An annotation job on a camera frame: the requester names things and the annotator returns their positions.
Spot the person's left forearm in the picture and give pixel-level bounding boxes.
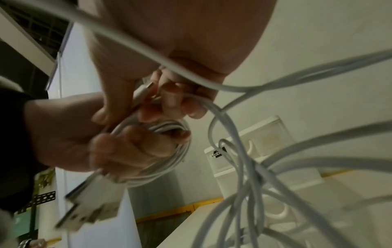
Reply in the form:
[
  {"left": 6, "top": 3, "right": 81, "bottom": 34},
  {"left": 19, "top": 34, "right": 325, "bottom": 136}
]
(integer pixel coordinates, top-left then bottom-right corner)
[{"left": 0, "top": 86, "right": 51, "bottom": 215}]

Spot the long white cable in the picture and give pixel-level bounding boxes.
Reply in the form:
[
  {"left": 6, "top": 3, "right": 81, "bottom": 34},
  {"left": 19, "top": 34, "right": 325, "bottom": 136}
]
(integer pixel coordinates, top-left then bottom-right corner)
[{"left": 0, "top": 0, "right": 392, "bottom": 94}]

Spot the white plastic storage box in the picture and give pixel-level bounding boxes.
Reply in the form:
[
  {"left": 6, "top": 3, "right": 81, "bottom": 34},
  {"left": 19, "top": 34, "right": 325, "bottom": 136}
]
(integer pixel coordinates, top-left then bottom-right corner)
[{"left": 204, "top": 115, "right": 323, "bottom": 195}]

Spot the tangle of white cables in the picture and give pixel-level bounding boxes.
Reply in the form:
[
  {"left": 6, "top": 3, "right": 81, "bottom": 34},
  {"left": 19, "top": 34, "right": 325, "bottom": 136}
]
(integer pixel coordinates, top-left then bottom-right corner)
[{"left": 190, "top": 97, "right": 392, "bottom": 248}]

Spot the person's right hand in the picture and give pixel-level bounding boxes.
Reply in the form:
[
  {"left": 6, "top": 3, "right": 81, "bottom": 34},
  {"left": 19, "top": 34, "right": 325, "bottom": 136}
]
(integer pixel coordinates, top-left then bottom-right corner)
[{"left": 78, "top": 0, "right": 276, "bottom": 125}]

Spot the person's left hand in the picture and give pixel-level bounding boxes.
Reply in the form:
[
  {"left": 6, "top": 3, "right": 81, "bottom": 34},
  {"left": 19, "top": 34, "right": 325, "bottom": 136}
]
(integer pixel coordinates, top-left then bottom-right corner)
[{"left": 24, "top": 93, "right": 192, "bottom": 180}]

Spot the white cabinet panel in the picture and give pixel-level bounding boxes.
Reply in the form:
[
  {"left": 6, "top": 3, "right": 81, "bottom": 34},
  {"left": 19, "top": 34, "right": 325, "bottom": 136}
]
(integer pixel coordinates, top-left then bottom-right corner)
[{"left": 46, "top": 23, "right": 143, "bottom": 248}]

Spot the black perforated metal bracket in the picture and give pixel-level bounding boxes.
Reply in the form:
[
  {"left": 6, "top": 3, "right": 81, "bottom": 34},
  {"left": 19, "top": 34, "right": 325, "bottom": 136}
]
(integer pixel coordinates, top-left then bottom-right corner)
[{"left": 17, "top": 191, "right": 58, "bottom": 215}]

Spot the white USB cable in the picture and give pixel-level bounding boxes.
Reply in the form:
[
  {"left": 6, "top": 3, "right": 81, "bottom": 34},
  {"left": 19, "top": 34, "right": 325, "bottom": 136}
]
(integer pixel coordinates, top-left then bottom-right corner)
[{"left": 54, "top": 77, "right": 193, "bottom": 231}]

